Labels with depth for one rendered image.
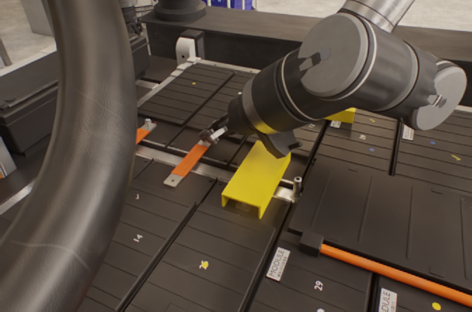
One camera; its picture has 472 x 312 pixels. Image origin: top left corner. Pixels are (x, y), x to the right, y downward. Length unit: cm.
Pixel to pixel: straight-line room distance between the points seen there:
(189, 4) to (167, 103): 92
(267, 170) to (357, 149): 20
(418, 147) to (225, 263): 45
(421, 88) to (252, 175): 29
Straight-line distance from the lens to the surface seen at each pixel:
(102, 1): 17
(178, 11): 173
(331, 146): 75
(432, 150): 81
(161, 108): 87
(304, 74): 48
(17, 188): 78
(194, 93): 92
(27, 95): 81
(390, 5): 70
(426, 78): 56
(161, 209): 62
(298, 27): 165
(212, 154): 73
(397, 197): 66
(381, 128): 83
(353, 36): 45
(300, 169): 70
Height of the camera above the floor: 145
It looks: 36 degrees down
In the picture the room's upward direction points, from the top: 1 degrees counter-clockwise
